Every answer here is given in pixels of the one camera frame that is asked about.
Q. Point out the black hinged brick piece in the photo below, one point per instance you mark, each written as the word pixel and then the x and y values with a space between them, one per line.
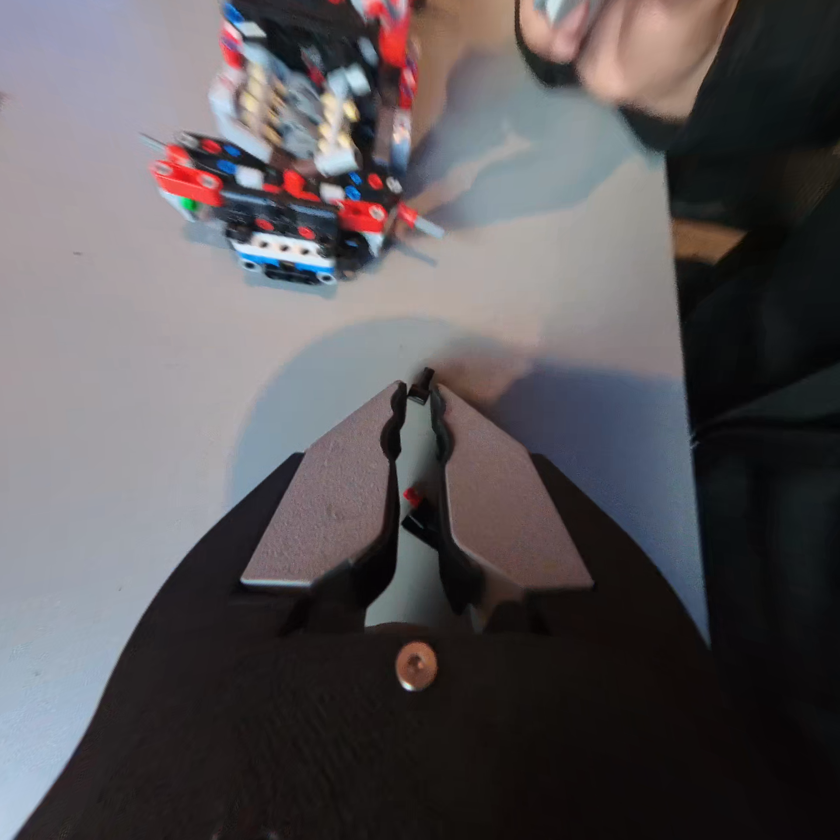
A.
pixel 420 525

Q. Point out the person's right forearm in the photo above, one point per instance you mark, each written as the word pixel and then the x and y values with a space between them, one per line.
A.
pixel 774 79

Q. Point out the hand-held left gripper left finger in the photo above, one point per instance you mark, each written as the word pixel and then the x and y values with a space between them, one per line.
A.
pixel 328 505

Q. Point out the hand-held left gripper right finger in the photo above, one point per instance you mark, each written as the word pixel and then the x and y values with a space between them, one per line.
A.
pixel 505 512

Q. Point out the person's right hand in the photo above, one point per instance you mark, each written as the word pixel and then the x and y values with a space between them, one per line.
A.
pixel 643 52

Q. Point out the toy brick car model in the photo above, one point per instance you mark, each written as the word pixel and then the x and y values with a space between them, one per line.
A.
pixel 282 197

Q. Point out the grey desk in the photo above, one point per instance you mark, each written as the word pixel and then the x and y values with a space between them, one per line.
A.
pixel 131 426

